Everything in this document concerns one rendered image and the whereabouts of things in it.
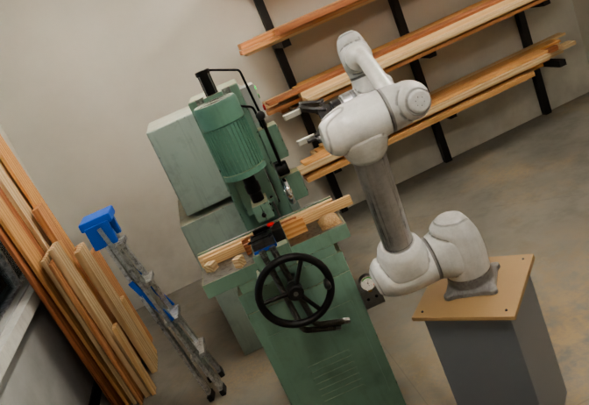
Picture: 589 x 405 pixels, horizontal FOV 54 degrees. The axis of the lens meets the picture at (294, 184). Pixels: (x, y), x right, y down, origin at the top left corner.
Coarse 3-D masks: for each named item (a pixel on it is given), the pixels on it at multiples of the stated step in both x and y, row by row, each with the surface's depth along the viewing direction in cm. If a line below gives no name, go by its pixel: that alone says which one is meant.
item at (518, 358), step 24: (528, 288) 203; (528, 312) 199; (432, 336) 204; (456, 336) 198; (480, 336) 193; (504, 336) 188; (528, 336) 195; (456, 360) 203; (480, 360) 198; (504, 360) 193; (528, 360) 192; (552, 360) 214; (456, 384) 208; (480, 384) 203; (504, 384) 198; (528, 384) 193; (552, 384) 209
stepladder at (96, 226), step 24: (96, 216) 284; (96, 240) 282; (120, 240) 292; (120, 264) 287; (144, 288) 290; (168, 312) 300; (168, 336) 299; (192, 336) 318; (192, 360) 306; (216, 384) 309
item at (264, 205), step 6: (264, 198) 233; (252, 204) 232; (258, 204) 229; (264, 204) 228; (270, 204) 230; (258, 210) 228; (264, 210) 229; (270, 210) 229; (258, 216) 229; (270, 216) 230
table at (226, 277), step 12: (312, 228) 230; (336, 228) 222; (288, 240) 228; (300, 240) 224; (312, 240) 222; (324, 240) 223; (336, 240) 224; (312, 252) 224; (228, 264) 231; (252, 264) 221; (204, 276) 229; (216, 276) 224; (228, 276) 221; (240, 276) 222; (252, 276) 223; (204, 288) 221; (216, 288) 222; (228, 288) 223
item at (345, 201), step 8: (336, 200) 237; (344, 200) 236; (320, 208) 236; (328, 208) 236; (336, 208) 237; (304, 216) 236; (312, 216) 236; (320, 216) 237; (232, 248) 235; (240, 248) 236; (208, 256) 236; (216, 256) 235; (224, 256) 235; (232, 256) 236
